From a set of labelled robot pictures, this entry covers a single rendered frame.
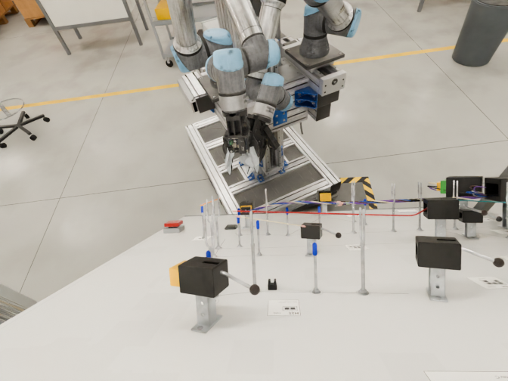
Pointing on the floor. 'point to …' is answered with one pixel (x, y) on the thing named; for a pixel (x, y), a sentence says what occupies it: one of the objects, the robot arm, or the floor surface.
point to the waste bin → (481, 32)
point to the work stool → (17, 123)
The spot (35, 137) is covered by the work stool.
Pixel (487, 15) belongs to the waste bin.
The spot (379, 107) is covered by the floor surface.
